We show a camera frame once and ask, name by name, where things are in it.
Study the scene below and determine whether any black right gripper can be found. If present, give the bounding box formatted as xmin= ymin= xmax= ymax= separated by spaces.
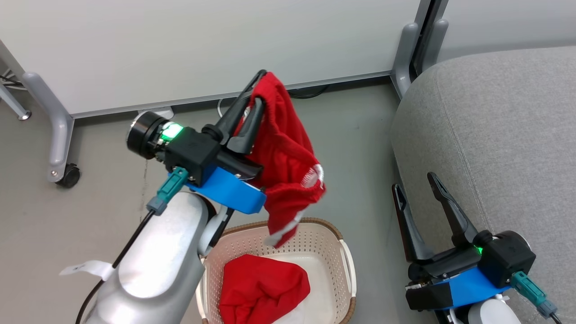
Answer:
xmin=392 ymin=172 xmax=537 ymax=289

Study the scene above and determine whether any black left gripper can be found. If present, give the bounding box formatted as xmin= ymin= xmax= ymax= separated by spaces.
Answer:
xmin=126 ymin=70 xmax=267 ymax=188

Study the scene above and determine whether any red garment with white trim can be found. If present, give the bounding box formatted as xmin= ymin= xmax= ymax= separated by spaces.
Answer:
xmin=233 ymin=72 xmax=326 ymax=249

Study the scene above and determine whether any plain red garment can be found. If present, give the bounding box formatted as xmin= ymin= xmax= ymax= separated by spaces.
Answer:
xmin=219 ymin=254 xmax=311 ymax=324

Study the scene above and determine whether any cream perforated laundry basket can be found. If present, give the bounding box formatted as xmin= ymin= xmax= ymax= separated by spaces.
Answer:
xmin=196 ymin=217 xmax=357 ymax=324

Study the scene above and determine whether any large white partition panel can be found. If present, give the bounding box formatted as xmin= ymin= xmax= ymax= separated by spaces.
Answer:
xmin=0 ymin=0 xmax=422 ymax=118

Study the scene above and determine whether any grey fabric sofa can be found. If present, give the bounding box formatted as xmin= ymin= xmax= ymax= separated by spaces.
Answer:
xmin=390 ymin=45 xmax=576 ymax=324

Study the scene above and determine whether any grey partition leg with caster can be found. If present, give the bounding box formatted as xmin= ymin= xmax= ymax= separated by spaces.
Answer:
xmin=22 ymin=71 xmax=81 ymax=189

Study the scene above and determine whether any white tape tag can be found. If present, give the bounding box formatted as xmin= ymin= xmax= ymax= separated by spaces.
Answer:
xmin=59 ymin=260 xmax=114 ymax=282

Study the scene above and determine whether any small white partition panel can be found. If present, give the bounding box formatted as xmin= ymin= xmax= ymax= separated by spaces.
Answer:
xmin=437 ymin=0 xmax=576 ymax=63

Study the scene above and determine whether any thin grey metal leg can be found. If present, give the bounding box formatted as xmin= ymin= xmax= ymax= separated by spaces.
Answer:
xmin=0 ymin=82 xmax=32 ymax=122

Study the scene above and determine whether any black floor cable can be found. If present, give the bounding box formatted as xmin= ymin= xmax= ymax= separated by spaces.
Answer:
xmin=287 ymin=85 xmax=330 ymax=99

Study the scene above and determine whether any black cable with teal plug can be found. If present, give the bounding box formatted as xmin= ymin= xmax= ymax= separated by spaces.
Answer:
xmin=76 ymin=167 xmax=189 ymax=324
xmin=510 ymin=271 xmax=564 ymax=324

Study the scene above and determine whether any grey partition post foot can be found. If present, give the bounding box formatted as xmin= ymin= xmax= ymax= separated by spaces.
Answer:
xmin=390 ymin=0 xmax=450 ymax=99

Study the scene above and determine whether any black cable bundle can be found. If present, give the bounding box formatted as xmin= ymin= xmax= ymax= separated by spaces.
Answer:
xmin=0 ymin=67 xmax=22 ymax=89

